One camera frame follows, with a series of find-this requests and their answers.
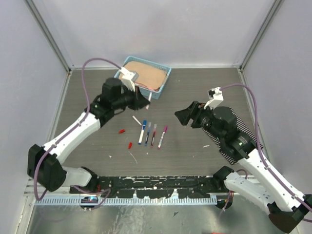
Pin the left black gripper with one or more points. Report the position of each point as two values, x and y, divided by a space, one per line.
140 101

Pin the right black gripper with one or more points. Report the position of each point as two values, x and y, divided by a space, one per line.
185 115

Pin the white marker blue print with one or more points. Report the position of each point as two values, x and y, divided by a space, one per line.
142 132

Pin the red gel pen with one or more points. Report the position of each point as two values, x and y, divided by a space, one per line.
153 138

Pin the blue gel pen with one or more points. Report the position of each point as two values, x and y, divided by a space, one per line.
147 137

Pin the white pen red tip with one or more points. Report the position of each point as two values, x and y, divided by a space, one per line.
149 99

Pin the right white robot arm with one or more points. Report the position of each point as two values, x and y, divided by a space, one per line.
285 206

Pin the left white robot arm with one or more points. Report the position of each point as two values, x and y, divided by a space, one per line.
45 163

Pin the white pen with clear cap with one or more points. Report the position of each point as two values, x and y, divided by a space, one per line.
136 120

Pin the blue plastic basket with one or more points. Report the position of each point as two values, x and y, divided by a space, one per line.
144 91

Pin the peach folded towel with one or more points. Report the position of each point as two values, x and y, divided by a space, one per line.
149 77

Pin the black white striped cloth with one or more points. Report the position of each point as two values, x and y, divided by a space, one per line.
231 135

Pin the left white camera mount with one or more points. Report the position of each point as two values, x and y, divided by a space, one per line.
128 78

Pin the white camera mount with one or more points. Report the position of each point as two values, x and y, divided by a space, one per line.
128 78
215 98

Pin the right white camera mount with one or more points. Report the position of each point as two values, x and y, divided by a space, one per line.
215 98

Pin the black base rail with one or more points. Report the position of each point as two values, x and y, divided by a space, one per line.
153 187

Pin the blue slotted cable duct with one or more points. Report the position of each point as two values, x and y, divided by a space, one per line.
93 200

